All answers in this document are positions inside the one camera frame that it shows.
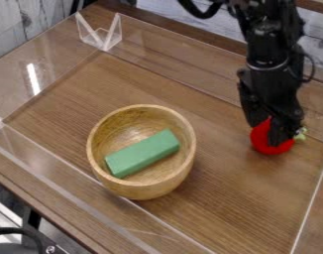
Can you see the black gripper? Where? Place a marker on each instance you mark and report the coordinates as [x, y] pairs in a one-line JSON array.
[[269, 96]]

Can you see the red plush strawberry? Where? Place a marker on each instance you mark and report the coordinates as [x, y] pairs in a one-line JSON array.
[[261, 143]]

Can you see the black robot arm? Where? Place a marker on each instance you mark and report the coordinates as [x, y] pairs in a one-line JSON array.
[[271, 28]]

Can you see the wooden bowl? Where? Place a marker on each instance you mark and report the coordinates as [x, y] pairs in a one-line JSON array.
[[122, 128]]

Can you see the green rectangular block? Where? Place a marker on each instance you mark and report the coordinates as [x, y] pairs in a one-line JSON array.
[[138, 156]]

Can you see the clear acrylic tray enclosure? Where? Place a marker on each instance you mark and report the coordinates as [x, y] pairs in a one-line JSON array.
[[245, 203]]

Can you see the black table leg bracket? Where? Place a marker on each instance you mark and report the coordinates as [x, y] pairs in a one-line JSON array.
[[35, 239]]

